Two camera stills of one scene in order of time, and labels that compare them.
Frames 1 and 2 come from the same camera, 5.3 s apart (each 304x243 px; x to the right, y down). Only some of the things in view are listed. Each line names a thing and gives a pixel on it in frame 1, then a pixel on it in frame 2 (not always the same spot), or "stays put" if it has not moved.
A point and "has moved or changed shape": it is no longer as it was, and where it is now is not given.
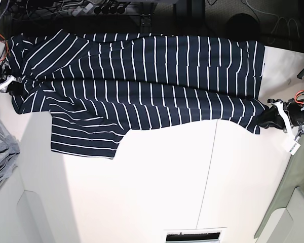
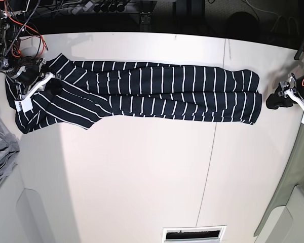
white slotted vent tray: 217,235 stays put
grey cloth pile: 4,152 stays put
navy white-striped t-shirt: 90,84 has moved or changed shape
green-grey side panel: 290,218 stays put
